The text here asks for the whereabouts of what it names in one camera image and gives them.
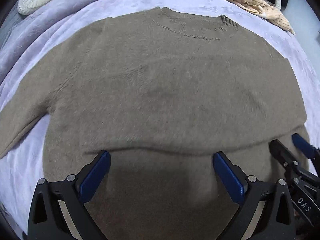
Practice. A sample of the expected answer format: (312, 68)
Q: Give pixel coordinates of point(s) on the lavender plush bed blanket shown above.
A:
(57, 21)

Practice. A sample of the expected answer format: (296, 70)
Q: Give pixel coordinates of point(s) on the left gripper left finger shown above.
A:
(46, 220)

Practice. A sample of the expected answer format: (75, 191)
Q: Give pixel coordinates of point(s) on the olive brown knit sweater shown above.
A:
(162, 91)

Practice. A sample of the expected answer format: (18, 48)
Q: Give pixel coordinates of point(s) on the grey quilted headboard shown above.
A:
(13, 18)

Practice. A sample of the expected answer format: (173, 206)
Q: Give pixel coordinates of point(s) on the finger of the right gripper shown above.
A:
(308, 150)
(283, 155)

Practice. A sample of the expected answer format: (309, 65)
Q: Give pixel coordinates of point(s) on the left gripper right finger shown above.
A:
(277, 218)

